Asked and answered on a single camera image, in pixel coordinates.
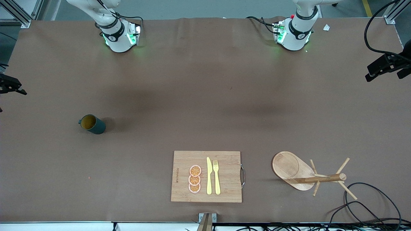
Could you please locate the teal mug yellow inside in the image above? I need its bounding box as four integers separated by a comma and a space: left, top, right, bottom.
78, 114, 106, 135

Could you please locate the wooden mug tree stand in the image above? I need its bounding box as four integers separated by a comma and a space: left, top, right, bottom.
272, 151, 358, 200

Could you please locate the brown table mat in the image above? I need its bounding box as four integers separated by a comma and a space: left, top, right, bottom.
0, 17, 411, 223

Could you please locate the white desk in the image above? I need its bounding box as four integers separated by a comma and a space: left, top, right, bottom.
0, 221, 411, 231

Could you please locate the yellow plastic fork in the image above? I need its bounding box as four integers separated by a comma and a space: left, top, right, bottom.
213, 160, 221, 195

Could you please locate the yellow plastic knife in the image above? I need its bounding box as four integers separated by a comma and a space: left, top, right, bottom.
206, 157, 213, 195

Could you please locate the aluminium frame post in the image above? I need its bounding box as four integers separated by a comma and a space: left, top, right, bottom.
0, 0, 44, 29
383, 0, 406, 25

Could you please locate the black looped cable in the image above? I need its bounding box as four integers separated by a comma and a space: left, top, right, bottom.
328, 182, 402, 231

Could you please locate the black left base cable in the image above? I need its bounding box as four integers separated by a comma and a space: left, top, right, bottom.
246, 16, 276, 34

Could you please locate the black base cable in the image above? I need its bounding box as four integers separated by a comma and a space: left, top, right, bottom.
114, 11, 144, 29
246, 16, 276, 34

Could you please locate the black right base cable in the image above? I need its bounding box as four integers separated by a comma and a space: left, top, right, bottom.
114, 11, 144, 29

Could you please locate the bamboo cutting board metal handle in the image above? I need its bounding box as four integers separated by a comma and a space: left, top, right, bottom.
171, 151, 246, 203

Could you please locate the aluminium camera post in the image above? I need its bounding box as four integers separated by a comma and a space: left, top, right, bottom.
197, 213, 217, 231

